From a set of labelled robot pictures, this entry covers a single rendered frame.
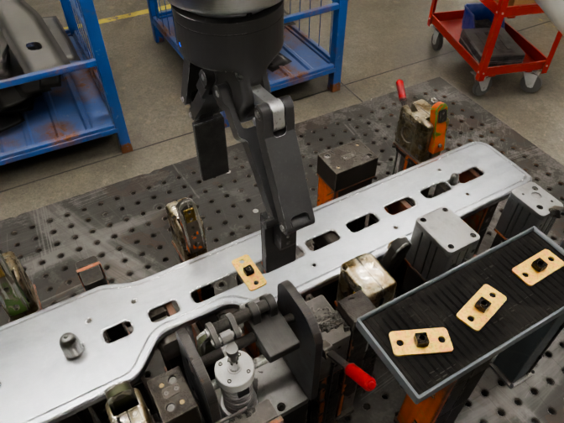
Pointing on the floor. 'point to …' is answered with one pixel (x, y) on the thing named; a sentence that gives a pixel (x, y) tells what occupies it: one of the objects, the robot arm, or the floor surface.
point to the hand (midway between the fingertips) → (243, 207)
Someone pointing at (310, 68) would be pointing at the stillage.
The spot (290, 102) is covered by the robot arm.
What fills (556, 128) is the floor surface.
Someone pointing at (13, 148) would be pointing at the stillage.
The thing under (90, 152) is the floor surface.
